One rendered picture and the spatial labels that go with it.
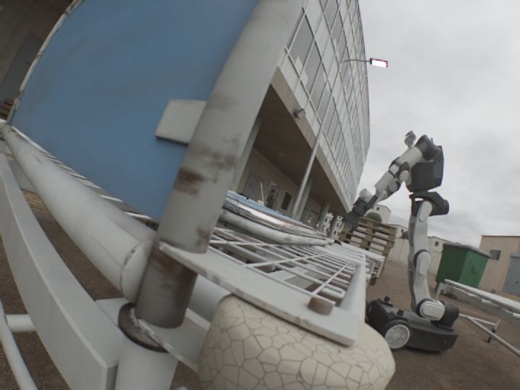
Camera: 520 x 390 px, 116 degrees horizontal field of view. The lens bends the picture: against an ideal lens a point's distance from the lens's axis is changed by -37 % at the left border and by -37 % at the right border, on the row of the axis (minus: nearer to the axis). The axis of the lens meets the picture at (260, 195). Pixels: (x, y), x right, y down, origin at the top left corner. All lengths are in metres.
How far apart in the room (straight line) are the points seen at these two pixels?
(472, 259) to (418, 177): 5.61
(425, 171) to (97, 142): 1.80
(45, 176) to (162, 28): 0.15
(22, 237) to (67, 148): 0.09
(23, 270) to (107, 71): 0.19
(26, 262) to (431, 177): 1.89
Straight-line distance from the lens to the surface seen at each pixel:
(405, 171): 1.63
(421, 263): 1.82
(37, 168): 0.26
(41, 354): 0.79
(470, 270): 7.34
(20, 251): 0.28
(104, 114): 0.20
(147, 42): 0.21
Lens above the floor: 0.55
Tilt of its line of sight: 3 degrees up
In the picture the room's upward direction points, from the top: 20 degrees clockwise
